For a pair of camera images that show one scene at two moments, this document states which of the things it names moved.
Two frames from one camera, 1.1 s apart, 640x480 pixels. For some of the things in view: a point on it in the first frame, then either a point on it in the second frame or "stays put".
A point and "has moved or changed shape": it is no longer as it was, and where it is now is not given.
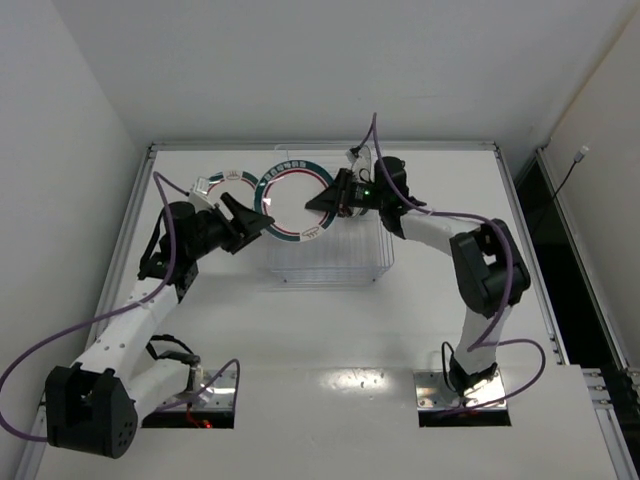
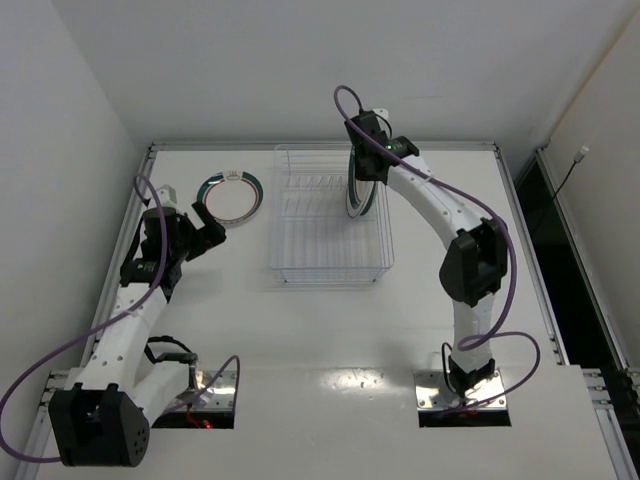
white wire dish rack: [354, 248] stays put
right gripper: [343, 193] to [367, 163]
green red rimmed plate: [282, 193] has moved or changed shape
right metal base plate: [433, 393] stays put
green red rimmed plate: [240, 185] stays put
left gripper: [228, 226] to [201, 230]
